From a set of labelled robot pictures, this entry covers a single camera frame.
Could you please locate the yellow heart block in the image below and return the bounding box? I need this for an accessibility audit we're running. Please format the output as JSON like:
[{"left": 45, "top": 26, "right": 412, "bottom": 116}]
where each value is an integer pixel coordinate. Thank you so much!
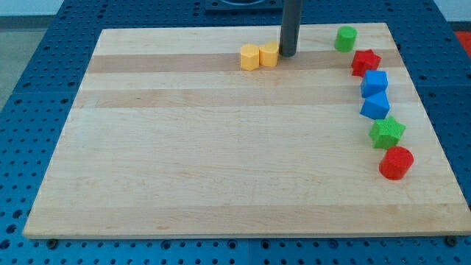
[{"left": 259, "top": 41, "right": 279, "bottom": 67}]

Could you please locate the wooden board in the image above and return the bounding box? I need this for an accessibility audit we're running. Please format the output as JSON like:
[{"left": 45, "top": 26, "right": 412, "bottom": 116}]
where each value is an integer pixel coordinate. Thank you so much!
[{"left": 23, "top": 23, "right": 470, "bottom": 239}]

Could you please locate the yellow hexagon block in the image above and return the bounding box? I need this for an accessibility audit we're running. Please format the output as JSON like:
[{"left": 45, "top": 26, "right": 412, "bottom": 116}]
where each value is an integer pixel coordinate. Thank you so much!
[{"left": 240, "top": 43, "right": 259, "bottom": 71}]

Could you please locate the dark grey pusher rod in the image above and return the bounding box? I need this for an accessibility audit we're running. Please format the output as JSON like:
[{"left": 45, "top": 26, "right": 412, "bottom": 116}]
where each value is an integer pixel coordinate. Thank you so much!
[{"left": 279, "top": 0, "right": 303, "bottom": 57}]

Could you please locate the blue cube block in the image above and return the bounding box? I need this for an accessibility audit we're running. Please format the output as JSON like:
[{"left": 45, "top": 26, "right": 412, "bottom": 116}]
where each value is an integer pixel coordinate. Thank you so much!
[{"left": 361, "top": 70, "right": 389, "bottom": 98}]

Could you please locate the red star block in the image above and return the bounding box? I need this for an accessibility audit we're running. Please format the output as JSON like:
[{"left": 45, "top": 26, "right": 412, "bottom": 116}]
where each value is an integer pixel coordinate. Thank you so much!
[{"left": 351, "top": 49, "right": 381, "bottom": 77}]

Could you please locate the green cylinder block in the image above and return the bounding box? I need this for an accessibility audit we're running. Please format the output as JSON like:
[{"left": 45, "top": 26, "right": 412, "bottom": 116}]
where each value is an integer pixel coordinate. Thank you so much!
[{"left": 334, "top": 26, "right": 358, "bottom": 52}]

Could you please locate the green star block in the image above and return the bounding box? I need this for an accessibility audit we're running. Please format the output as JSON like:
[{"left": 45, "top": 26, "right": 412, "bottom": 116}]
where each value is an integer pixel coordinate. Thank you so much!
[{"left": 369, "top": 116, "right": 406, "bottom": 149}]

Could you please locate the red cylinder block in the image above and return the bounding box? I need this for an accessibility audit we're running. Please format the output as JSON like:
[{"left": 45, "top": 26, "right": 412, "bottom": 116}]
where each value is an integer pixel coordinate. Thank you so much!
[{"left": 378, "top": 146, "right": 414, "bottom": 180}]

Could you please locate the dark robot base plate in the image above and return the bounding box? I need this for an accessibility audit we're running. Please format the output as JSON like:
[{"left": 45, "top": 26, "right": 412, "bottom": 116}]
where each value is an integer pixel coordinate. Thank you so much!
[{"left": 203, "top": 0, "right": 283, "bottom": 13}]

